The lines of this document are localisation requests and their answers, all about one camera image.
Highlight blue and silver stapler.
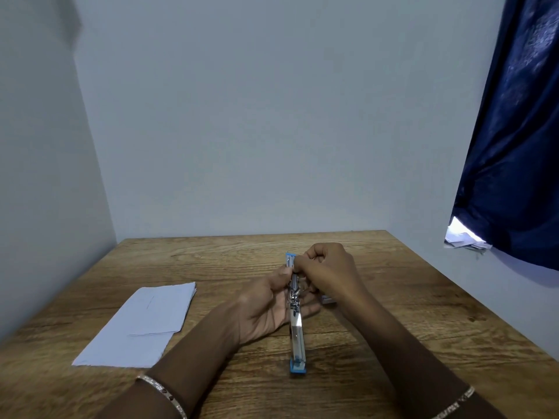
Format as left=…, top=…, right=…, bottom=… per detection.
left=285, top=252, right=307, bottom=375

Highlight thin silver bracelet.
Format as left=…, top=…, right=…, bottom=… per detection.
left=430, top=385, right=476, bottom=419

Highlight white crumpled papers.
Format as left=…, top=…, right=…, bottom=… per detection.
left=444, top=216, right=493, bottom=254

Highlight person's left hand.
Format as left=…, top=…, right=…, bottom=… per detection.
left=227, top=266, right=324, bottom=347

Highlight silver bracelet with stones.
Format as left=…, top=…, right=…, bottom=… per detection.
left=135, top=374, right=188, bottom=419

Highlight person's left forearm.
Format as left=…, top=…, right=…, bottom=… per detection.
left=94, top=301, right=242, bottom=419

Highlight large white paper sheet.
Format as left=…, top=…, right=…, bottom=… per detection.
left=72, top=331, right=176, bottom=369

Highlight person's right hand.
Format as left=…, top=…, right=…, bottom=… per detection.
left=293, top=243, right=370, bottom=307

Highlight dark blue curtain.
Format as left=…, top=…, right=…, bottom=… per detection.
left=450, top=0, right=559, bottom=272

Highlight person's right forearm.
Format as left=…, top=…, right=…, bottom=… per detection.
left=335, top=289, right=507, bottom=419

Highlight stack of white paper sheets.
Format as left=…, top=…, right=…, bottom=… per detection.
left=126, top=282, right=197, bottom=337

